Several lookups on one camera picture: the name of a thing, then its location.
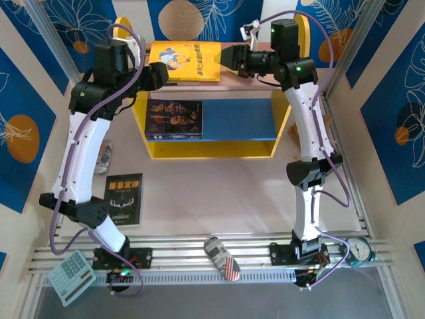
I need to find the newspaper print flag case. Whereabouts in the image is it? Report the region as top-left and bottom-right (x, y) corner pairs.
(203, 235), (240, 282)
(96, 139), (113, 174)

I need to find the pale green calculator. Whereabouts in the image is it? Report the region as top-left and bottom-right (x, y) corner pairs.
(47, 249), (98, 307)

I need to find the small black electronics board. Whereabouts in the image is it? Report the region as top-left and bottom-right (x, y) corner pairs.
(294, 265), (328, 292)
(106, 268), (134, 294)

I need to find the yellow pink blue bookshelf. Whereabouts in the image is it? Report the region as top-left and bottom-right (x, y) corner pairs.
(112, 13), (311, 160)

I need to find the aluminium frame post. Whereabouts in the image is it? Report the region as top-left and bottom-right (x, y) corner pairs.
(326, 0), (388, 98)
(23, 0), (96, 104)

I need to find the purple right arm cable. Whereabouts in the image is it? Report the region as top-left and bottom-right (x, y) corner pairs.
(260, 10), (351, 290)

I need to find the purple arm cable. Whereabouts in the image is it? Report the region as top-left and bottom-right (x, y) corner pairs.
(260, 10), (351, 290)
(49, 23), (146, 299)

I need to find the grey slotted cable duct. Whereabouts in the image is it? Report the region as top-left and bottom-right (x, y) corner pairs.
(41, 270), (298, 287)

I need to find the brown teddy bear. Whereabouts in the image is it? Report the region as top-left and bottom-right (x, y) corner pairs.
(287, 114), (339, 154)

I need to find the black book with antler print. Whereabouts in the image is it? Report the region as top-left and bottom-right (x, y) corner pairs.
(104, 172), (144, 229)

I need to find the dark blue illustrated book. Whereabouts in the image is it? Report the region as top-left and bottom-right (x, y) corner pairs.
(145, 98), (203, 136)

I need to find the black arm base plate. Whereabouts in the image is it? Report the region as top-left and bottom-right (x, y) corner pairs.
(269, 242), (330, 266)
(92, 247), (153, 270)

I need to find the yellow cartoon cover book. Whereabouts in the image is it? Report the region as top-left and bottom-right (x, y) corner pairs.
(147, 40), (222, 83)

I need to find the aluminium side rail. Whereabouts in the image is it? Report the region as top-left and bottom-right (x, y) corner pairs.
(321, 92), (376, 240)

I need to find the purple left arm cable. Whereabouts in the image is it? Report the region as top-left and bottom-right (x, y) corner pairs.
(49, 23), (146, 299)

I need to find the aluminium rail bed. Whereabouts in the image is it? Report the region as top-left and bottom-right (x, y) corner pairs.
(26, 232), (398, 276)

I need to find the teal alarm clock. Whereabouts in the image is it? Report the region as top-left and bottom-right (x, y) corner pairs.
(341, 236), (377, 268)

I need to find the dark grey book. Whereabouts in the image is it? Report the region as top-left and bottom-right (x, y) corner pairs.
(144, 136), (204, 141)

